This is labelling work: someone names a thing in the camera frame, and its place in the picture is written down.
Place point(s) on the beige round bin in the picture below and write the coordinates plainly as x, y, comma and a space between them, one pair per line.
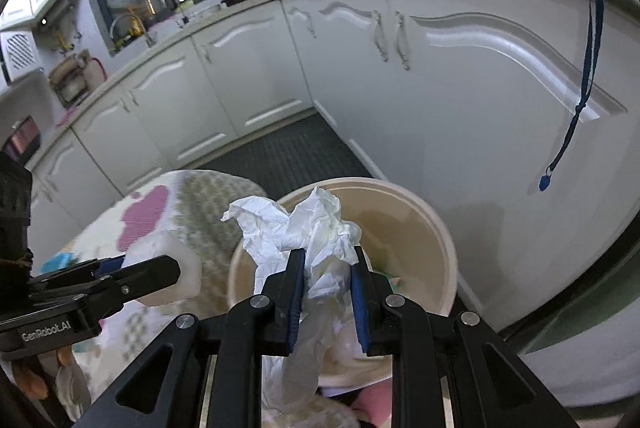
400, 228

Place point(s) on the white tissue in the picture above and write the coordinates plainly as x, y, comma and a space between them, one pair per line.
320, 228

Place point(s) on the metal faucet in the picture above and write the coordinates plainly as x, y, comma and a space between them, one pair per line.
148, 38

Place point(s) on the person's left hand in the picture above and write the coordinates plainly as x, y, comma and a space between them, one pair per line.
30, 380

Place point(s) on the row of white cabinet doors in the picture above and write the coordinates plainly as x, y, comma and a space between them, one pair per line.
450, 107

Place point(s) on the white lattice wall cabinets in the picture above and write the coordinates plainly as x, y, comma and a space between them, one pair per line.
17, 50

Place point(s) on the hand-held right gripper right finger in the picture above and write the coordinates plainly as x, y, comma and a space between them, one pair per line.
360, 308

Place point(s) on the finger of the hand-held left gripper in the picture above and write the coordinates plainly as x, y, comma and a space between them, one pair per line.
109, 266
150, 275

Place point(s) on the printed blanket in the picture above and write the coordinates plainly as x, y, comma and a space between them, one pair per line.
200, 203

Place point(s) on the beige electric cooker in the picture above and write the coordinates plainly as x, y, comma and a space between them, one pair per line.
70, 80

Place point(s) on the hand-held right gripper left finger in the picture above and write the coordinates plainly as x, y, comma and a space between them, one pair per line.
296, 308

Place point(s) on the dark copper-banded pot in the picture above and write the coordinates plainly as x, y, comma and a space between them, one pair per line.
22, 138

